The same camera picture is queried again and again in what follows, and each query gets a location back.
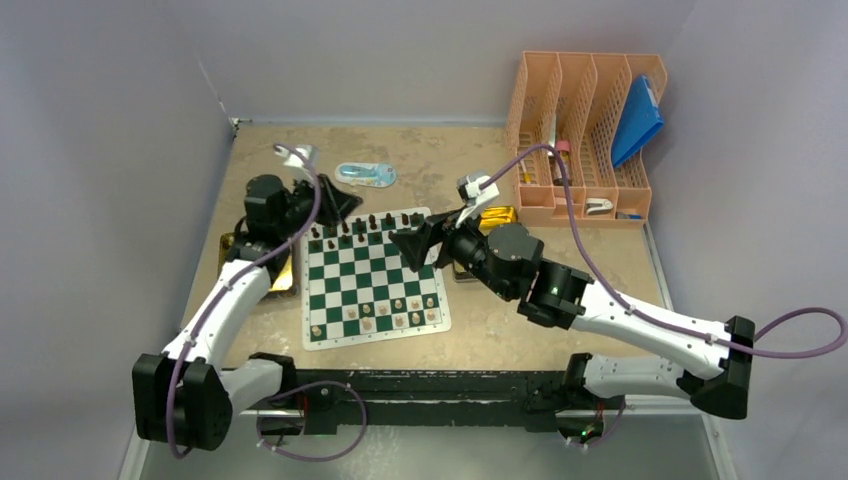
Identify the yellow pen in organizer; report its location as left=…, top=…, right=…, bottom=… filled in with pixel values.
left=517, top=158, right=533, bottom=185

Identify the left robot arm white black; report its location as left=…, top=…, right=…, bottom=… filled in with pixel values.
left=132, top=174, right=363, bottom=459

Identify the empty gold tin lid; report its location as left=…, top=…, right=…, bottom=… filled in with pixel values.
left=452, top=205, right=519, bottom=284

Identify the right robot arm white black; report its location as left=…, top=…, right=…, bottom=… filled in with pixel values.
left=388, top=212, right=754, bottom=420

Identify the green white chess board mat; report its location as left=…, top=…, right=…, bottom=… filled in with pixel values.
left=300, top=207, right=452, bottom=351

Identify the gold tin with white pieces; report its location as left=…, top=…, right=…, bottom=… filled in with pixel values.
left=217, top=232, right=298, bottom=299

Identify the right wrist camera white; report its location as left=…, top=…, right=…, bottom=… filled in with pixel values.
left=456, top=171, right=499, bottom=225

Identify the blue packaged stapler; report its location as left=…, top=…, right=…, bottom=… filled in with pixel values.
left=334, top=162, right=397, bottom=188

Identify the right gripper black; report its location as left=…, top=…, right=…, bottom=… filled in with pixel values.
left=392, top=202, right=515, bottom=300

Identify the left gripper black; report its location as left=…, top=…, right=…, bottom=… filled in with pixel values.
left=275, top=172, right=360, bottom=239

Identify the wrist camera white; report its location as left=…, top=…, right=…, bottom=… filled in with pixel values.
left=456, top=171, right=499, bottom=225
left=274, top=144, right=319, bottom=177

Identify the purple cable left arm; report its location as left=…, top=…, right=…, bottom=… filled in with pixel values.
left=165, top=142, right=369, bottom=464

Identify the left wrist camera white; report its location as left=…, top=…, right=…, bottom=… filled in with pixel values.
left=274, top=144, right=319, bottom=177

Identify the small bottle pink cap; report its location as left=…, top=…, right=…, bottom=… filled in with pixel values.
left=550, top=140, right=572, bottom=186

